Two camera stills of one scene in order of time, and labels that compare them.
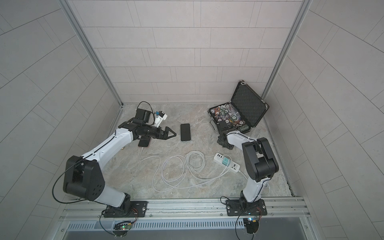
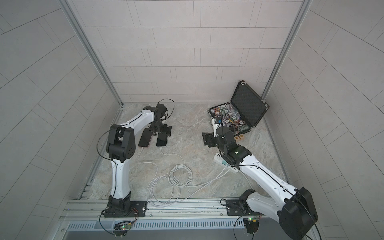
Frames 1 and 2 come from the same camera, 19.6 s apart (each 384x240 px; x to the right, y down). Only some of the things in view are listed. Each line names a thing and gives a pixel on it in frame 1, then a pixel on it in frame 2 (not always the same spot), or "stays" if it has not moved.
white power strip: [227, 162] stays
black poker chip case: [245, 109] stays
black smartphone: [185, 132] -> [162, 139]
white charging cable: [174, 173] -> [177, 185]
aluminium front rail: [187, 209] stays
